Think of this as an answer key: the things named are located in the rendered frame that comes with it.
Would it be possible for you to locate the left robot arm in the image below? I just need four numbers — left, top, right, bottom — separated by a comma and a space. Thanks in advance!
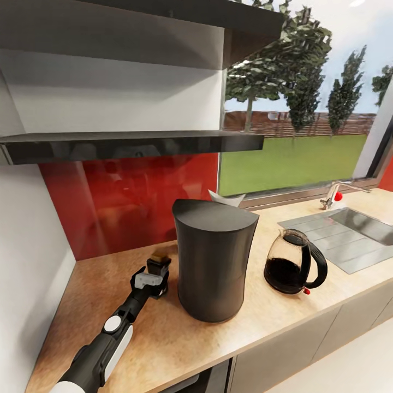
49, 266, 169, 393

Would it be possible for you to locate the bottle of coffee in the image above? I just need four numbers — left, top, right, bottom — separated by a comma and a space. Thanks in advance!
147, 251, 171, 300

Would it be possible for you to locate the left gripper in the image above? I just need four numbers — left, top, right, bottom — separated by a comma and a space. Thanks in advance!
128, 266, 169, 308

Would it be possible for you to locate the paper coffee filter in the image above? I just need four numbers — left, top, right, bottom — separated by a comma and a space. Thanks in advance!
209, 190, 245, 207

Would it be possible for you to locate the electric kettle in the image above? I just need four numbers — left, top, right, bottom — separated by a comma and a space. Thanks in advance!
264, 228, 328, 294

